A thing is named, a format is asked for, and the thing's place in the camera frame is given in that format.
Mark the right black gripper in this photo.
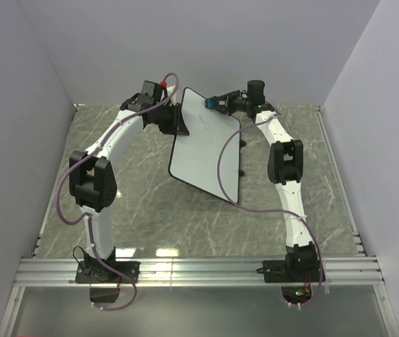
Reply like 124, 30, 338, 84
207, 93, 249, 119

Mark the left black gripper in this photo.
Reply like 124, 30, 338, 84
155, 104, 190, 138

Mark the blue whiteboard eraser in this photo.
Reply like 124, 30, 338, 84
204, 98, 220, 109

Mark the white whiteboard black frame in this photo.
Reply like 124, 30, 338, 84
168, 88, 241, 202

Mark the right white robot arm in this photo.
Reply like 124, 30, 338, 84
204, 80, 321, 281

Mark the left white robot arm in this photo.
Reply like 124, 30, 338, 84
67, 79, 190, 282

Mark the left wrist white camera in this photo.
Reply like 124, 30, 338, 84
160, 81, 178, 105

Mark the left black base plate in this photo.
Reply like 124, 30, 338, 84
75, 260, 140, 284

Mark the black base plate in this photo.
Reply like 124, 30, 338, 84
257, 260, 326, 283
75, 260, 140, 284

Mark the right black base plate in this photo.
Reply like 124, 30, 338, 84
257, 260, 326, 283

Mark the aluminium front rail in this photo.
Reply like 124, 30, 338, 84
13, 256, 385, 287

